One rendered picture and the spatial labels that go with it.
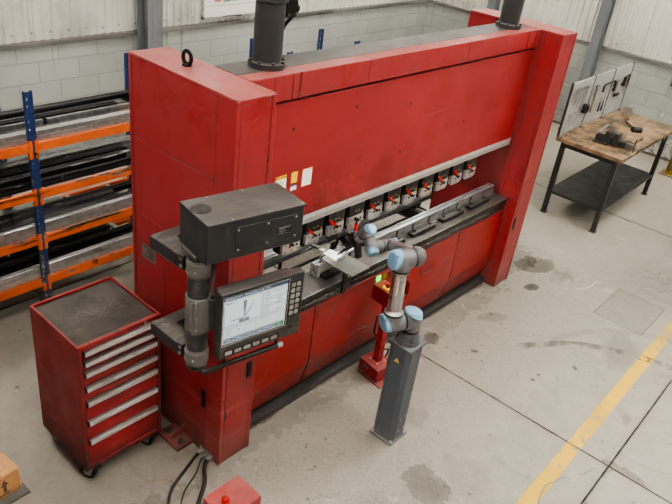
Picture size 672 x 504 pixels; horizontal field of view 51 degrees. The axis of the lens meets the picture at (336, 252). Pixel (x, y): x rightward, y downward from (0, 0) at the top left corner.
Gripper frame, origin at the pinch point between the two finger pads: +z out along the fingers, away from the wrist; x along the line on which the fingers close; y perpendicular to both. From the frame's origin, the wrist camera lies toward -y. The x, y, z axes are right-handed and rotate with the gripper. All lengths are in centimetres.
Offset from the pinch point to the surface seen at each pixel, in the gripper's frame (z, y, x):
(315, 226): -15.0, 20.1, 22.7
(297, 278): -78, -11, 106
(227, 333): -59, -19, 142
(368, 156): -43, 44, -21
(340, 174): -38, 40, 5
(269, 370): 44, -44, 62
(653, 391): -33, -202, -187
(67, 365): 39, 11, 176
